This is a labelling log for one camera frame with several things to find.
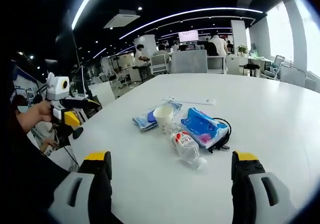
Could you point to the computer monitor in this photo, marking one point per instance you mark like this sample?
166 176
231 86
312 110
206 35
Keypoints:
80 80

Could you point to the white paper cup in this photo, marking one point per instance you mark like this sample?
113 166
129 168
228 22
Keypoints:
163 119

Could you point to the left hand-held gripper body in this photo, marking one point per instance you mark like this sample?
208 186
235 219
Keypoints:
55 89

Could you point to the grey desk partition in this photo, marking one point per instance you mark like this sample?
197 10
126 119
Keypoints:
188 62

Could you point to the white table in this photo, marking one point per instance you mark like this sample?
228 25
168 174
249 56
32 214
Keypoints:
250 104

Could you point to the person's left hand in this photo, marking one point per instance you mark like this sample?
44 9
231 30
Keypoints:
43 110

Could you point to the blue tissue pack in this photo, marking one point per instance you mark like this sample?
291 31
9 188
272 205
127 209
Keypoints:
200 125

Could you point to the white mesh office chair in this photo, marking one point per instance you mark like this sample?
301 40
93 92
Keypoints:
159 64

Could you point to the clear plastic bottle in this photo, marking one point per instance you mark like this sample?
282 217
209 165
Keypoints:
186 146

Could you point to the person's dark clothing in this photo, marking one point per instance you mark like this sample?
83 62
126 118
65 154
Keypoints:
27 179

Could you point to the ceiling air conditioner unit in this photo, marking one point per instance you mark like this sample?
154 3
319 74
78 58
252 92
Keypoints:
122 19

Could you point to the wall display screen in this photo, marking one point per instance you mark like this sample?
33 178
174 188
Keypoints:
188 35

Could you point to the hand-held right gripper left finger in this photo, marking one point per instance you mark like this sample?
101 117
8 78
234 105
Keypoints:
98 184

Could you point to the potted green plant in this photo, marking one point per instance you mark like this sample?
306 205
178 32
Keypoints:
242 49

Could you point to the white flat strip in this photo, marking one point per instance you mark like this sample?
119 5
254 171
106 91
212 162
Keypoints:
190 100

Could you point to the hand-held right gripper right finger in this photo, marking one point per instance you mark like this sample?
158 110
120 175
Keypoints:
246 184

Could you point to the grey office chair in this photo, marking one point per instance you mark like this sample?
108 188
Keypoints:
275 66
293 75

